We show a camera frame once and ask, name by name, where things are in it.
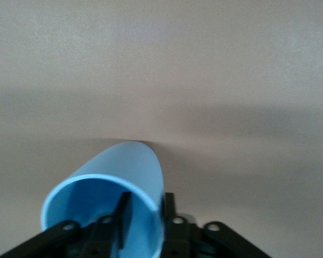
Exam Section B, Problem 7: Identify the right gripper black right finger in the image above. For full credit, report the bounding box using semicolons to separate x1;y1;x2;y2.
161;192;202;258

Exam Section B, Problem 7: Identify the light blue plastic cup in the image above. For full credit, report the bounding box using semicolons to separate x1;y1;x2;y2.
40;141;166;258

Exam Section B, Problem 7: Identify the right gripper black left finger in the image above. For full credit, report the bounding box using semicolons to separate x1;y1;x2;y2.
85;191;132;258

